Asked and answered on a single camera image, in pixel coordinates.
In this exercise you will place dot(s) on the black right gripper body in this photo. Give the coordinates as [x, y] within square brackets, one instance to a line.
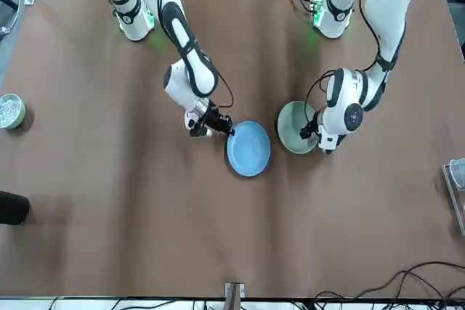
[213, 115]

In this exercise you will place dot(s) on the blue plate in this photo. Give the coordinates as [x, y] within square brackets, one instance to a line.
[248, 150]

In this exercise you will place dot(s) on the translucent blue plastic cup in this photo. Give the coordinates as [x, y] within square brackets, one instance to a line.
[458, 174]

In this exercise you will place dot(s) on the light wooden cup rack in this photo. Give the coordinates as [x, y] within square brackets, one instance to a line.
[452, 199]

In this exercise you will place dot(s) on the grey bowl of clear crystals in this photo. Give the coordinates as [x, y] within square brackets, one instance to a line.
[11, 108]

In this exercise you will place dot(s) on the aluminium camera post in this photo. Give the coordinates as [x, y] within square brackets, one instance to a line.
[234, 297]

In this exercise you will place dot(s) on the small green circuit board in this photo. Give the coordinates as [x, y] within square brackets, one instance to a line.
[317, 8]

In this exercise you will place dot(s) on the dark green glass vase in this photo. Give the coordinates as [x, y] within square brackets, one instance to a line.
[12, 208]

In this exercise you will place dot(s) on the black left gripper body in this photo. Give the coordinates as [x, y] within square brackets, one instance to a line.
[314, 129]

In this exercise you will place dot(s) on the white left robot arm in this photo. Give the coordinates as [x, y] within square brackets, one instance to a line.
[385, 16]

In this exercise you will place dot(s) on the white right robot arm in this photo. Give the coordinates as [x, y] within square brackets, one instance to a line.
[174, 88]

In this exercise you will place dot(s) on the pale green plate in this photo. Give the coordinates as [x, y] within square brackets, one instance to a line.
[290, 128]

